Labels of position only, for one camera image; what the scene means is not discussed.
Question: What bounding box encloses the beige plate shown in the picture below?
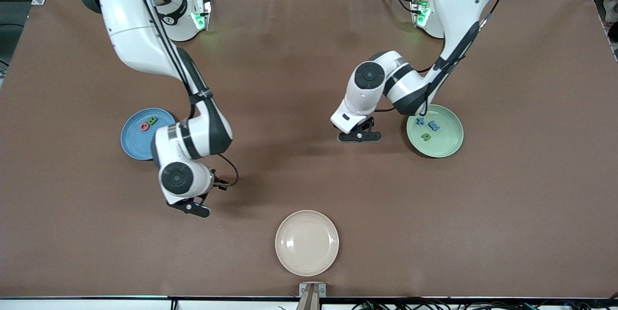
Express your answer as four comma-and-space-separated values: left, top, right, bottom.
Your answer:
275, 210, 339, 277

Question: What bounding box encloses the blue plate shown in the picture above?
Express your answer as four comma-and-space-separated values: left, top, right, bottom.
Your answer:
120, 108, 177, 161

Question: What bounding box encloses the green plate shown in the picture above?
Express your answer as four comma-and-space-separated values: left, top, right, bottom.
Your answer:
406, 104, 464, 158

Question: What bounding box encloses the grey mounting bracket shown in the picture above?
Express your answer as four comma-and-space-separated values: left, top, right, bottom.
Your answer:
299, 282, 327, 298

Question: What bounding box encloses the light sneaker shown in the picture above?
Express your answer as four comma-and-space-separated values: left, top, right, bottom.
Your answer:
604, 0, 618, 42

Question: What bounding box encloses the brown angled post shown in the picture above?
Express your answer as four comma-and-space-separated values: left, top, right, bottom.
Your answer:
295, 283, 321, 310

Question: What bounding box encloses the black cable bundle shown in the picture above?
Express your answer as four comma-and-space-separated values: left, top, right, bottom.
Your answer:
351, 298, 618, 310

